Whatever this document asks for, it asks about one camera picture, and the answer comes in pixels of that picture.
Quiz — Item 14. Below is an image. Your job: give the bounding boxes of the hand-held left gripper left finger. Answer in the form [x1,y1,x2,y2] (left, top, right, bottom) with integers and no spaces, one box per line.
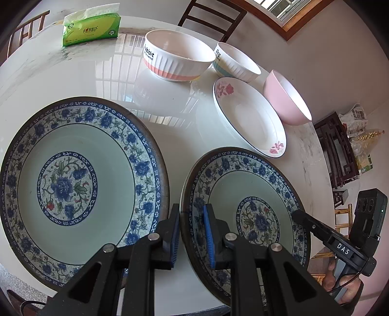
[36,203,181,316]

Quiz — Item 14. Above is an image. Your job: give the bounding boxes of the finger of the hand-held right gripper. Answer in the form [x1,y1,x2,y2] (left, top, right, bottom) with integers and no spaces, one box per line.
[292,210,335,257]

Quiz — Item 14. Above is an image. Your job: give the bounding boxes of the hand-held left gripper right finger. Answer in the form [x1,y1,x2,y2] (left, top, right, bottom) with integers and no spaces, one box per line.
[203,204,354,316]

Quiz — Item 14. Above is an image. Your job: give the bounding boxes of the small blue floral plate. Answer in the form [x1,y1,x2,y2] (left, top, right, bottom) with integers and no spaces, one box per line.
[180,147,311,307]

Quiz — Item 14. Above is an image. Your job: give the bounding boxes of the small white ribbed bowl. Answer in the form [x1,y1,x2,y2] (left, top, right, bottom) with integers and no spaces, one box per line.
[212,42,262,83]

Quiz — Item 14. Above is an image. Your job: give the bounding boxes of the person's right hand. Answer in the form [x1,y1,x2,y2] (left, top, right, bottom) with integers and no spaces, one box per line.
[321,261,364,306]

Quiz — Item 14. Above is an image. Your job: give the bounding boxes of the light bamboo chair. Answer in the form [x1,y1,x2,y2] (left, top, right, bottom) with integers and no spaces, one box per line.
[311,204,354,284]

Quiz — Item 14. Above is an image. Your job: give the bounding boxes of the clear plastic bag yellow contents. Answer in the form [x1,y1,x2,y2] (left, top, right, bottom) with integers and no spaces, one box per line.
[349,129,385,174]

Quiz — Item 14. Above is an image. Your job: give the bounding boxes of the dark carved wooden furniture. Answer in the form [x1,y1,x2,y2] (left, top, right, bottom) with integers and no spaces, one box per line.
[314,112,361,188]

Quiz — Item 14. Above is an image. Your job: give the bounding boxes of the newspaper bundle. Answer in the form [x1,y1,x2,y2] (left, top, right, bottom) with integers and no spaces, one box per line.
[340,104,369,136]

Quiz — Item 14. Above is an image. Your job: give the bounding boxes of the white oval plate pink flowers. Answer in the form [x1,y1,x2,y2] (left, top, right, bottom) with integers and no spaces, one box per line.
[213,77,287,159]

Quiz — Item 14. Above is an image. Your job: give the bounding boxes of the large blue floral plate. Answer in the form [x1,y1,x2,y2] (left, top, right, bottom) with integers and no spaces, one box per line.
[0,97,169,293]

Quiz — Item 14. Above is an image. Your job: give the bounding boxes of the pink bowl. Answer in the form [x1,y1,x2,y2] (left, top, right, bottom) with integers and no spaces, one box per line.
[263,70,313,126]

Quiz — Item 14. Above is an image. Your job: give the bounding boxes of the large white ribbed bowl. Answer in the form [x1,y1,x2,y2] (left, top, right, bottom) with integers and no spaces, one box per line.
[142,29,216,82]

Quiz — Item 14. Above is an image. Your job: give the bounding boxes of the dark wooden chair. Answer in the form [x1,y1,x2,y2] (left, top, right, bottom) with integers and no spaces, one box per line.
[178,0,248,43]

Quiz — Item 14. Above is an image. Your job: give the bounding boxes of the green tissue pack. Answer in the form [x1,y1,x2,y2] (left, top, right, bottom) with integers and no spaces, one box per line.
[62,3,121,47]

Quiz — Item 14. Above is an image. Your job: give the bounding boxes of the wooden slatted chair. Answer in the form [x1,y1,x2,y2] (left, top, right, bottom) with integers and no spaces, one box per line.
[6,10,51,58]

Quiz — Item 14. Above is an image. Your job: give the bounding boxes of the wooden window frame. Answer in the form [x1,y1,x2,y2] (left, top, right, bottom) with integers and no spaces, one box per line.
[234,0,344,41]

